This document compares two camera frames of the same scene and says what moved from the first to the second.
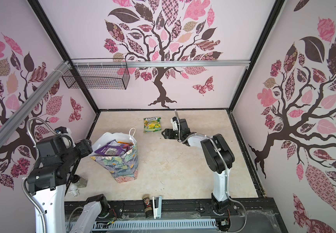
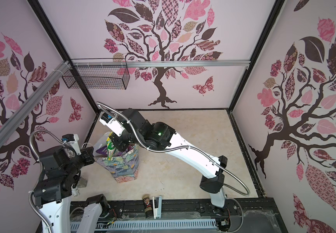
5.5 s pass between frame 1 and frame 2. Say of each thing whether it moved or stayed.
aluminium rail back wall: stayed
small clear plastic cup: stayed
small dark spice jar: stayed
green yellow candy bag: moved
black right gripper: moved
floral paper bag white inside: stayed
